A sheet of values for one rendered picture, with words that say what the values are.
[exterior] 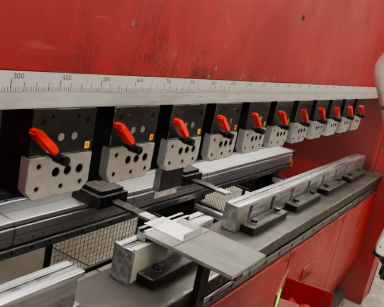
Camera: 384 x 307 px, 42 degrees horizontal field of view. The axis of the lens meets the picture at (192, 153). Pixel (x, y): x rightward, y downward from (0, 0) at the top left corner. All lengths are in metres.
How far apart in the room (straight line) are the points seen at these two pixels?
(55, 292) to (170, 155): 0.40
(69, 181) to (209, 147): 0.51
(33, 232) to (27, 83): 0.59
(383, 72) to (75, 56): 0.91
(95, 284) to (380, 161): 2.36
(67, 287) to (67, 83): 0.45
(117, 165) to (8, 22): 0.39
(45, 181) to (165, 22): 0.41
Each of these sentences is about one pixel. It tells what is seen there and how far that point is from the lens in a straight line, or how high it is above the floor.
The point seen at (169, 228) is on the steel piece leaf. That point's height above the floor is 1.00.
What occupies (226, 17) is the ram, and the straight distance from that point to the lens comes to 1.28.
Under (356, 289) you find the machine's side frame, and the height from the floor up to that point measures 0.10.
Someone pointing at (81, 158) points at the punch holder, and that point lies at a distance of 0.96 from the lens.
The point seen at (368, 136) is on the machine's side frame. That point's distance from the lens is 3.29.
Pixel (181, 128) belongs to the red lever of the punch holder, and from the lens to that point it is 1.14.
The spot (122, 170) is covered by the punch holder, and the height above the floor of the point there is 1.20.
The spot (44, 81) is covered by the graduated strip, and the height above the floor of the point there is 1.39.
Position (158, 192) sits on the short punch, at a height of 1.09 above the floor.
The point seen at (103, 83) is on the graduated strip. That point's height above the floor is 1.39.
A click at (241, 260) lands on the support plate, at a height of 1.00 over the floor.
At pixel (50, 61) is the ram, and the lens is 0.86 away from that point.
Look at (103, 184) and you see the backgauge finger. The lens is 1.47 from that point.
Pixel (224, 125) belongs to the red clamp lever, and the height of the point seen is 1.29.
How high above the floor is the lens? 1.52
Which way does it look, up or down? 14 degrees down
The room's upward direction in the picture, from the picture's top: 11 degrees clockwise
